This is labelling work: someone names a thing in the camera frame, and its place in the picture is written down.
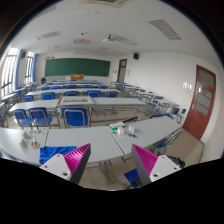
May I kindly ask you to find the white cup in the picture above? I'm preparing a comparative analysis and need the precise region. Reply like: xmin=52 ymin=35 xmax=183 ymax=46
xmin=128 ymin=125 xmax=135 ymax=134

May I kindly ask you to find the blue chair far left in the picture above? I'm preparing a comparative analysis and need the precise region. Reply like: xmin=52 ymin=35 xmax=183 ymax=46
xmin=13 ymin=109 xmax=32 ymax=128

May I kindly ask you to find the blue towel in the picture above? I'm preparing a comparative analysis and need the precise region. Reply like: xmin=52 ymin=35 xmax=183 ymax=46
xmin=39 ymin=146 xmax=76 ymax=164

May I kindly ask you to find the blue chair under table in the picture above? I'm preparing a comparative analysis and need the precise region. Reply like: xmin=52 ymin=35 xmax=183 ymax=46
xmin=124 ymin=169 xmax=142 ymax=188

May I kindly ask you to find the wooden lectern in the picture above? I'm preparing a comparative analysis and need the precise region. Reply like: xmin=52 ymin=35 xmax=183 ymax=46
xmin=70 ymin=74 xmax=84 ymax=80

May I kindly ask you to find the green chalkboard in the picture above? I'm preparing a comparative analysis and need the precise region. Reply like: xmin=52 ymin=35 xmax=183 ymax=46
xmin=45 ymin=58 xmax=111 ymax=77

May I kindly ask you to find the blue chair front left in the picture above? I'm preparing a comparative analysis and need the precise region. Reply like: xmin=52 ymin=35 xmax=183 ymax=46
xmin=28 ymin=107 xmax=53 ymax=128

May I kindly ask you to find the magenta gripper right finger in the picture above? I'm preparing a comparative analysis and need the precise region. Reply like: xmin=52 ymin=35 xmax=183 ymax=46
xmin=130 ymin=143 xmax=182 ymax=187

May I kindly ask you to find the blue chair front centre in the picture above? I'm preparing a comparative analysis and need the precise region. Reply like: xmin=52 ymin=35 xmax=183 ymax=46
xmin=61 ymin=107 xmax=88 ymax=127

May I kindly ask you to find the red-brown door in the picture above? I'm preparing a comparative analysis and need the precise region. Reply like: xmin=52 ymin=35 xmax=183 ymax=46
xmin=183 ymin=65 xmax=216 ymax=140
xmin=117 ymin=59 xmax=127 ymax=82

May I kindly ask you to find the red-brown far door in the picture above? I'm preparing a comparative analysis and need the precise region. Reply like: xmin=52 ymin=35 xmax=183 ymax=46
xmin=117 ymin=59 xmax=127 ymax=82

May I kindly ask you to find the black wall speaker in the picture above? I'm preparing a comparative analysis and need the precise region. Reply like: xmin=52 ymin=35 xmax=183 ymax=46
xmin=133 ymin=53 xmax=139 ymax=60

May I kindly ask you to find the red-brown near door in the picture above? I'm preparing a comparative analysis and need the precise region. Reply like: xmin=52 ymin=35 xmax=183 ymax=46
xmin=183 ymin=65 xmax=216 ymax=140

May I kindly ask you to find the brass bell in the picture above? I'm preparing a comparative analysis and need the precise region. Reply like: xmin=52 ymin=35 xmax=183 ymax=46
xmin=31 ymin=137 xmax=39 ymax=148

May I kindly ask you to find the white green box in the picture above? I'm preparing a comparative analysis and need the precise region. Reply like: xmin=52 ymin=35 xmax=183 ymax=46
xmin=109 ymin=122 xmax=125 ymax=130

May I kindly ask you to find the grey desk second row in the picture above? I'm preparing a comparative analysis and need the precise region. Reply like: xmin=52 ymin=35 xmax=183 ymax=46
xmin=57 ymin=96 xmax=145 ymax=111

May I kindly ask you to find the blue chair right of table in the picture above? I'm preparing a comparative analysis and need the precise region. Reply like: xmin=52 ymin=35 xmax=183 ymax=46
xmin=153 ymin=132 xmax=180 ymax=155

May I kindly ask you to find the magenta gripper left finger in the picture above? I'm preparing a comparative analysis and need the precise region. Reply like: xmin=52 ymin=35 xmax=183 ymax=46
xmin=39 ymin=143 xmax=92 ymax=185

